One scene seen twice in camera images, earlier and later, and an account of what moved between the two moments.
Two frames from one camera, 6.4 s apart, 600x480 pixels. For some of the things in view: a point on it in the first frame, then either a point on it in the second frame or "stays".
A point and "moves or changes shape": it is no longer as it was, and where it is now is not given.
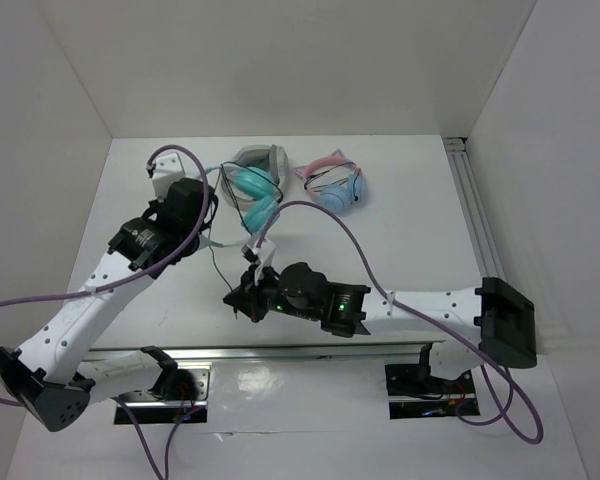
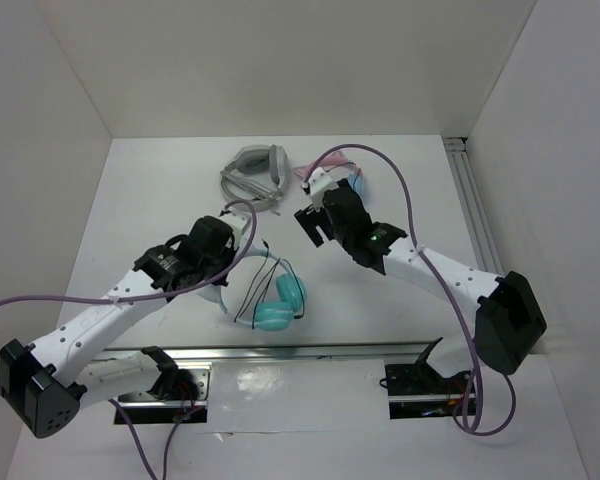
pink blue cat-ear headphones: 336,178 stays
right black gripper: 249,302 to 309,219
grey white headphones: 271,158 stays
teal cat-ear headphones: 258,182 to 276,315
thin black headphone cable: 230,196 moves or changes shape
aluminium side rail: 478,223 stays
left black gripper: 155,203 to 229,245
